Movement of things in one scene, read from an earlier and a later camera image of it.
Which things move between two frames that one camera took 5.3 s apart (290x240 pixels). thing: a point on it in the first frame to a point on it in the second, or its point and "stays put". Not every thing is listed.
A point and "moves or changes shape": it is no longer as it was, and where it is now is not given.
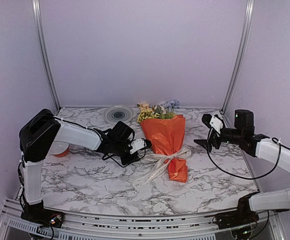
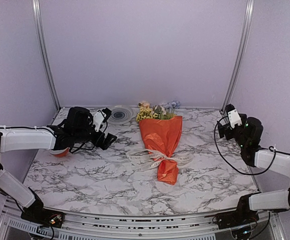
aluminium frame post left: [36, 9] stays put
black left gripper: [125, 160] to [106, 142]
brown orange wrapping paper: [166, 136] moves or changes shape
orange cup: [58, 149] stays put
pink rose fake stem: [144, 104] stays put
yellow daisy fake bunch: [147, 113] stays put
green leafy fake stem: [158, 110] stays put
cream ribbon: [155, 170] to [153, 157]
